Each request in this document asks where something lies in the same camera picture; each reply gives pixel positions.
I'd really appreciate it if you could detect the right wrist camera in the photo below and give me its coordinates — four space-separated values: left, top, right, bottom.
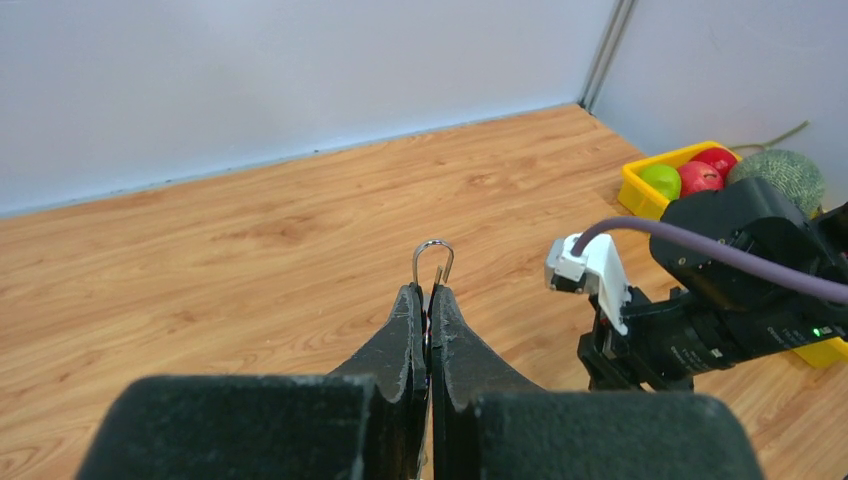
544 234 632 336

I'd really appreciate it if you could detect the light green apple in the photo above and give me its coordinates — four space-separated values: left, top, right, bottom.
639 164 682 201

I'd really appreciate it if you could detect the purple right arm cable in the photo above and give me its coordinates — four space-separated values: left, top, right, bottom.
570 216 848 306

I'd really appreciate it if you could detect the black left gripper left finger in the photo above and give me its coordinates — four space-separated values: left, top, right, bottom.
77 284 428 479

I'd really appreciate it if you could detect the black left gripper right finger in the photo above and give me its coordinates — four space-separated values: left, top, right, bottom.
431 287 763 479

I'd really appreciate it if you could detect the yellow plastic fruit tray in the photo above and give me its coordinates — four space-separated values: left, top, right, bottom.
617 140 848 370

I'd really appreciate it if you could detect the green netted melon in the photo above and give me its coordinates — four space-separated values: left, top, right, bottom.
725 149 825 217

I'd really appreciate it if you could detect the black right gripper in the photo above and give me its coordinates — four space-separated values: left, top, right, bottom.
577 287 703 391

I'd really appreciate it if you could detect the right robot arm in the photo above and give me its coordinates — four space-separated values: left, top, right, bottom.
567 178 847 391

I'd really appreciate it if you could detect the red apple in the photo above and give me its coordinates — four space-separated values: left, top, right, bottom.
677 161 725 198
692 147 738 179

